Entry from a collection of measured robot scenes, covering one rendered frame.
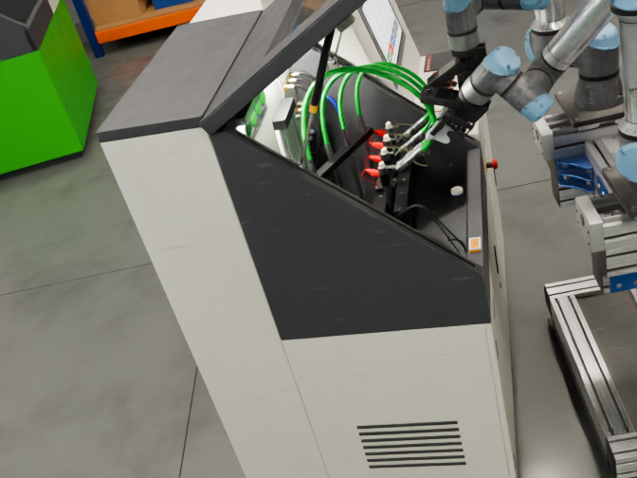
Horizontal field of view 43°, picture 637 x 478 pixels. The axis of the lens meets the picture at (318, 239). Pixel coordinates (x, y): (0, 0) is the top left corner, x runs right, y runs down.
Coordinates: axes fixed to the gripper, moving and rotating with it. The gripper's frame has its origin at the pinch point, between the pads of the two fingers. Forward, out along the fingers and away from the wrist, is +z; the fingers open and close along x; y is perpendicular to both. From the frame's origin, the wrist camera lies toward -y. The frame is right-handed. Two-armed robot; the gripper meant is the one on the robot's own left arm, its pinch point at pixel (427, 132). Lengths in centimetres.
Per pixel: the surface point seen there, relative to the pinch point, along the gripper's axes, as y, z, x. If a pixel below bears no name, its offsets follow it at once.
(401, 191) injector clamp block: 5.8, 26.6, -0.1
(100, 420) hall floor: -35, 187, -57
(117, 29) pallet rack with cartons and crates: -202, 433, 322
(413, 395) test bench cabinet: 37, 44, -48
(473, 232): 24.7, 8.5, -14.3
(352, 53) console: -27.2, 20.6, 30.9
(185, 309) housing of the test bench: -31, 51, -57
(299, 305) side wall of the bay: -6, 33, -47
